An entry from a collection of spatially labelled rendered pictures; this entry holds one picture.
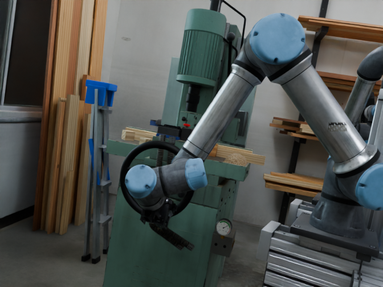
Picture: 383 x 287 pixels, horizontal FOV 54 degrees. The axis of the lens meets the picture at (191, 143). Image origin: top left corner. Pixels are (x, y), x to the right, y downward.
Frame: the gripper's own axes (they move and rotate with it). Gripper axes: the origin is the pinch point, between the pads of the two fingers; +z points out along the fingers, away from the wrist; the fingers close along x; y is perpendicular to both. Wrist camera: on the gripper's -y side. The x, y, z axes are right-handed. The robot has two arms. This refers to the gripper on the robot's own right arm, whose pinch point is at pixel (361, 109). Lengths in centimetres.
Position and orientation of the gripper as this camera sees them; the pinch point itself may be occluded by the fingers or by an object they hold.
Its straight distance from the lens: 223.7
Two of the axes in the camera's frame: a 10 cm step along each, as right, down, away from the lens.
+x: 9.8, 0.5, -1.8
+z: 1.8, -0.6, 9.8
